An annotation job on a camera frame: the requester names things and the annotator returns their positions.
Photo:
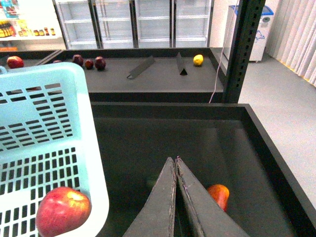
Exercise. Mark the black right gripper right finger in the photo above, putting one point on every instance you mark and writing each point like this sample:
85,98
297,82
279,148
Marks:
206,218

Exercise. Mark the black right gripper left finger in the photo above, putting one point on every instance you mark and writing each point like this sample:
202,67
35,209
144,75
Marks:
156,218

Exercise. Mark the red yellow apple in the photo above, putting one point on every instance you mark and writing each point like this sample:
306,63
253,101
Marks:
62,210

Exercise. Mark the light blue plastic basket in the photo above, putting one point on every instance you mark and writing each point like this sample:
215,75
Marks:
47,140

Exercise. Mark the dark red apple right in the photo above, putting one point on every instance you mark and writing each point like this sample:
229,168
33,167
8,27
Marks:
100,63

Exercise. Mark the dark red apple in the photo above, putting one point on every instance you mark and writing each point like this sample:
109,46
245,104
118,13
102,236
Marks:
78,59
100,63

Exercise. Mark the red apple far left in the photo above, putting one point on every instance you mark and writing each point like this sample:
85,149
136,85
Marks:
15,62

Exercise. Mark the dark red mango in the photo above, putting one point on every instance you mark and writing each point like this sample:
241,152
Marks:
220,194

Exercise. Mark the black divider plate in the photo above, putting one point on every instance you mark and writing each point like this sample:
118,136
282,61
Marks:
141,68

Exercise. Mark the black triangular divider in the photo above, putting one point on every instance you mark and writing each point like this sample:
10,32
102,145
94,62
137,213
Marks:
181,65

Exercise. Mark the yellow lemon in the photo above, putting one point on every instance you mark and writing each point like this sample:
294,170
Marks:
198,60

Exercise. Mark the small dark red fruit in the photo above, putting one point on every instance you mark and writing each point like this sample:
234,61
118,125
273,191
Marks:
89,64

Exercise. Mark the white curtain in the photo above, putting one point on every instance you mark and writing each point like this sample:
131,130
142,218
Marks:
292,38

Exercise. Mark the glass door refrigerator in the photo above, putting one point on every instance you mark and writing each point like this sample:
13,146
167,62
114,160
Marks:
122,24

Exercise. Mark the black shelf upright post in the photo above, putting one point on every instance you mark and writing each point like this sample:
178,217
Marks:
247,22

